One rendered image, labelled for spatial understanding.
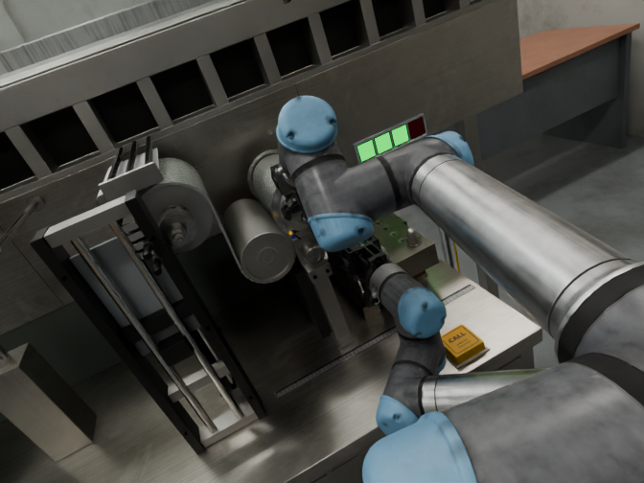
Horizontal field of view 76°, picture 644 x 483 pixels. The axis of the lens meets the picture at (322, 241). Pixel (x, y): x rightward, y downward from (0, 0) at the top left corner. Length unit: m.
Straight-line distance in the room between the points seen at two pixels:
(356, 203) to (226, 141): 0.69
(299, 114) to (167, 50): 0.64
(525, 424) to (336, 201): 0.35
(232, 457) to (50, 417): 0.44
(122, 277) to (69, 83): 0.53
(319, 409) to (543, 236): 0.67
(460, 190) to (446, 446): 0.27
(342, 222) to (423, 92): 0.90
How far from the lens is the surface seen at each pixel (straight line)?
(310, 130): 0.51
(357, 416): 0.88
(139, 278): 0.77
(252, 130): 1.15
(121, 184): 0.79
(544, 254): 0.34
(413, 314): 0.69
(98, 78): 1.13
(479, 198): 0.41
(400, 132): 1.32
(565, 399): 0.23
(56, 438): 1.20
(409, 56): 1.32
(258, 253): 0.89
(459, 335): 0.94
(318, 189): 0.51
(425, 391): 0.68
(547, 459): 0.21
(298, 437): 0.90
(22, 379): 1.10
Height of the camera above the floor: 1.60
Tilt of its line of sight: 29 degrees down
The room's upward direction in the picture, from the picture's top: 20 degrees counter-clockwise
